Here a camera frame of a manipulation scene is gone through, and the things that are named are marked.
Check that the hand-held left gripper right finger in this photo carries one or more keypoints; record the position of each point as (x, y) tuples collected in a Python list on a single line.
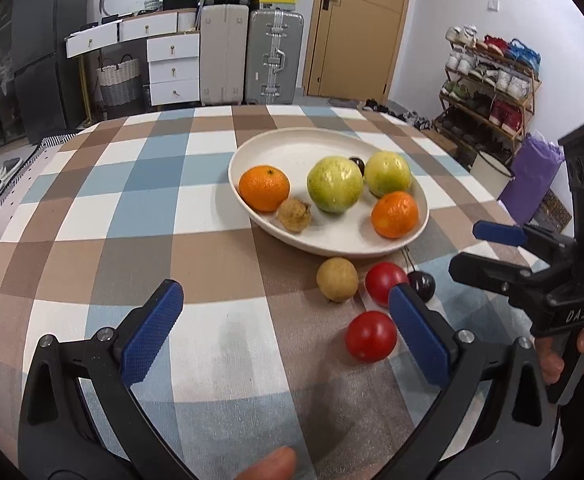
[(419, 340)]

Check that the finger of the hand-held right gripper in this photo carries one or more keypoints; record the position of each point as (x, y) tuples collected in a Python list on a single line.
[(481, 270), (496, 232)]

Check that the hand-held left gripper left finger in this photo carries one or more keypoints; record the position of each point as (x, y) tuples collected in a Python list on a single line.
[(152, 332)]

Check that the orange tangerine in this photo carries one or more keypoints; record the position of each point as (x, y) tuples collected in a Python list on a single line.
[(264, 188), (394, 214)]

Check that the yellow-green guava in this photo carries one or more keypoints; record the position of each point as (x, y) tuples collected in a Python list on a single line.
[(334, 184), (387, 174)]

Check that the dark stemless cherry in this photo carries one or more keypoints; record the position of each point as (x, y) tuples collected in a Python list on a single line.
[(356, 162)]

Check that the wrinkled brown small fruit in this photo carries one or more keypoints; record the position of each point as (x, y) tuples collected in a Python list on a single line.
[(294, 215)]

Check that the cream round plate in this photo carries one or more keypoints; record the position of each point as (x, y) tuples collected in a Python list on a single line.
[(292, 155)]

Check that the person's right hand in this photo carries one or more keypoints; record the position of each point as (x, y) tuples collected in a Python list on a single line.
[(546, 360)]

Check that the person's left hand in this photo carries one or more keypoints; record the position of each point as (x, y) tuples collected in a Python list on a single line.
[(272, 466)]

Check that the red tomato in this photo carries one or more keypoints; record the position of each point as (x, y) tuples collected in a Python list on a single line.
[(382, 280), (370, 336)]

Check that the dark cherry with stem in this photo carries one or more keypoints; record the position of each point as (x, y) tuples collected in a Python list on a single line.
[(423, 285)]

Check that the patterned doormat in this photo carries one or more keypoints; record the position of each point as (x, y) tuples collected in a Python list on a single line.
[(551, 207)]

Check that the white enamel bucket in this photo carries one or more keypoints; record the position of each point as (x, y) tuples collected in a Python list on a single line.
[(489, 172)]

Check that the purple bag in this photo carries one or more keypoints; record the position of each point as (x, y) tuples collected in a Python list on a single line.
[(534, 175)]

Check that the smooth tan longan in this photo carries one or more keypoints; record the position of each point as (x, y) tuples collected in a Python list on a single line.
[(338, 280)]

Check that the brown cardboard box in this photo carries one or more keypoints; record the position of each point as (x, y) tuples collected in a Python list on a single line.
[(439, 142)]

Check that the wooden shoe rack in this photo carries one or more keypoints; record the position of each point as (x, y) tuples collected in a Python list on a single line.
[(526, 105)]

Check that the rows of shoes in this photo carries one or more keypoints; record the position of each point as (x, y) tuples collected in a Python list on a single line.
[(491, 80)]

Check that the pile of floor shoes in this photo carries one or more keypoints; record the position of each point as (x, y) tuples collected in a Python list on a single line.
[(401, 112)]

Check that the dotted floor mat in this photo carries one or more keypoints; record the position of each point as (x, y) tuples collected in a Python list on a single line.
[(22, 180)]

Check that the wooden door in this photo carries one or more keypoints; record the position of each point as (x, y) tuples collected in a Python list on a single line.
[(356, 35)]

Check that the woven laundry basket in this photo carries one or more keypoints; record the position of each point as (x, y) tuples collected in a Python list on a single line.
[(119, 82)]

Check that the white dresser with drawers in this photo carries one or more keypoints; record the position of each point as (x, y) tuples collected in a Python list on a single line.
[(172, 70)]

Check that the silver suitcase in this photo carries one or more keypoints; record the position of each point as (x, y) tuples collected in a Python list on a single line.
[(274, 55)]

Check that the beige suitcase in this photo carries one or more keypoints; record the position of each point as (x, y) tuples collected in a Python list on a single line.
[(224, 55)]

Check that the dark grey fridge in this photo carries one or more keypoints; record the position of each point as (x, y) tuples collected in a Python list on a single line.
[(47, 50)]

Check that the yellow black shoe box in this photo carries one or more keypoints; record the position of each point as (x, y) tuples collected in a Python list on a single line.
[(272, 1)]

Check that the small white basket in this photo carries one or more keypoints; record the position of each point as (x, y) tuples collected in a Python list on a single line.
[(153, 6)]

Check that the white light switch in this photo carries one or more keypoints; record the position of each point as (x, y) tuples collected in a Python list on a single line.
[(493, 5)]

